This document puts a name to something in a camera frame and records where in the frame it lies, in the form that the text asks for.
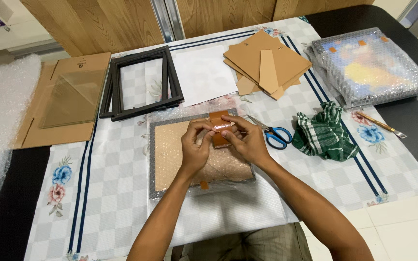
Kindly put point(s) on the flattened brown cardboard box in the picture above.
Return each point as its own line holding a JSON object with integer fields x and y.
{"x": 38, "y": 136}

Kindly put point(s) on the brown packing tape roll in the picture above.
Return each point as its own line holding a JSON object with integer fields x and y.
{"x": 219, "y": 119}

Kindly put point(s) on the person's checked shorts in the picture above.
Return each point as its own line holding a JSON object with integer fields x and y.
{"x": 245, "y": 244}

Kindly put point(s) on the green checked cloth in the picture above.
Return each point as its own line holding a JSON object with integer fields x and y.
{"x": 321, "y": 136}

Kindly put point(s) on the brown backing board with stand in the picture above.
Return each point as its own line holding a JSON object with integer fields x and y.
{"x": 263, "y": 56}

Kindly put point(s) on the floral checked tablecloth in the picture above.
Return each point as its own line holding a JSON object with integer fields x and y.
{"x": 114, "y": 188}

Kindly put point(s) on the person's right hand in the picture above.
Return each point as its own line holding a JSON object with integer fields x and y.
{"x": 250, "y": 145}

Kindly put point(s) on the black picture frame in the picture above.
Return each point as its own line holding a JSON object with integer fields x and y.
{"x": 106, "y": 98}
{"x": 174, "y": 78}

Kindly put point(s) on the person's left hand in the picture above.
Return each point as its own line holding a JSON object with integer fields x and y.
{"x": 193, "y": 152}

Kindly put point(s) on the metal door rail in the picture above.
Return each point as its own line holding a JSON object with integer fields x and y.
{"x": 167, "y": 18}

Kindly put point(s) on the white paper sheet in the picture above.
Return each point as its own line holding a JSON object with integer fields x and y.
{"x": 203, "y": 74}

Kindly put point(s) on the stack of bubble-wrapped pictures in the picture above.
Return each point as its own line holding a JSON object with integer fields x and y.
{"x": 368, "y": 67}

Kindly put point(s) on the clear bubble wrap sheet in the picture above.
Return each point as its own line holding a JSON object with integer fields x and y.
{"x": 223, "y": 217}

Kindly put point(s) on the bubble-wrapped grey picture frame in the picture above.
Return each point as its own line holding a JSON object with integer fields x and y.
{"x": 167, "y": 156}

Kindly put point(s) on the stack of glass panes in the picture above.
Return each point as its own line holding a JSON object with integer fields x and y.
{"x": 73, "y": 98}

